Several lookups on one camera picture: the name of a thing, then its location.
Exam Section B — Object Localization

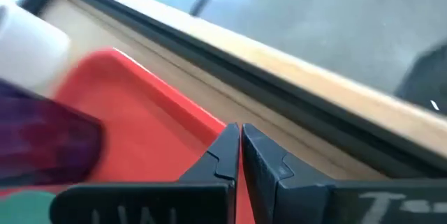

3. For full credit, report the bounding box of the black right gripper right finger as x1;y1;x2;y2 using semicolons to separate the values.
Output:
240;123;447;224

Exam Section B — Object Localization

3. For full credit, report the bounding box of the brown board table mat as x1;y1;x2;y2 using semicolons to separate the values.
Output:
38;0;388;183

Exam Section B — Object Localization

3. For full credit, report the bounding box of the purple translucent cup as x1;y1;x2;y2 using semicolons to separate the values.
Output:
0;77;105;187

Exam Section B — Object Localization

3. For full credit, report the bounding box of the red plastic tray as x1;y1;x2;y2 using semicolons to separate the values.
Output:
0;47;256;224

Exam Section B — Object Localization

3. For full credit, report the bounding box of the white plant pot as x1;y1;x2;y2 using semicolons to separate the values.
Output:
0;3;71;94

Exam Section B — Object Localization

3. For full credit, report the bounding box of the black aluminium table frame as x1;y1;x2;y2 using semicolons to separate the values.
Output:
17;0;447;179

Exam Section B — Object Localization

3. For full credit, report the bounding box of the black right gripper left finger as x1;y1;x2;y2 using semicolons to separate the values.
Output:
50;122;241;224

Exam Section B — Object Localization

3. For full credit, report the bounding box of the dark chair back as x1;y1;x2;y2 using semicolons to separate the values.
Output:
394;42;447;115

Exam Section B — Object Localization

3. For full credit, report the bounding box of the teal green plate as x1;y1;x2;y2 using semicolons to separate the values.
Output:
0;189;59;224

